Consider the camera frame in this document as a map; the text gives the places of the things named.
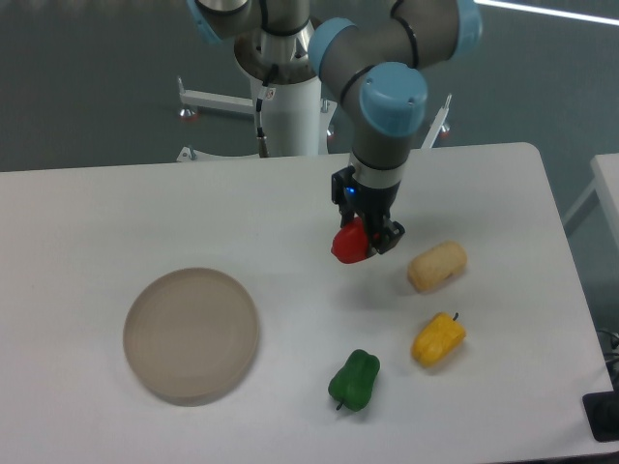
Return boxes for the beige round plate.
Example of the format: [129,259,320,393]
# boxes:
[123,268,260,406]

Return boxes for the red bell pepper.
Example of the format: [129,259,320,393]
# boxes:
[331,217,369,264]

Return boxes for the black cables at right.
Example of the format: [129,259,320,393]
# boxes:
[595,328,619,378]

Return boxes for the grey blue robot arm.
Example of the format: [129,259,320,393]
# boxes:
[187,1,483,264]

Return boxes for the green bell pepper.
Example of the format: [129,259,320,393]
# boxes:
[328,349,381,412]

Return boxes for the yellow bell pepper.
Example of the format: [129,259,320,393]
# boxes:
[410,312,467,368]

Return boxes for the beige bread loaf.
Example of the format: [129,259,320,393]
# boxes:
[407,241,468,292]

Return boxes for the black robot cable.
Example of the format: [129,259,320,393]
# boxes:
[253,62,280,159]

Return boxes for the black device at edge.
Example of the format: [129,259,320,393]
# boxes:
[582,391,618,443]

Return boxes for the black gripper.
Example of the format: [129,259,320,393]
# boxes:
[331,165,405,255]

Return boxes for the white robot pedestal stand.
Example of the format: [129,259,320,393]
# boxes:
[179,12,461,170]

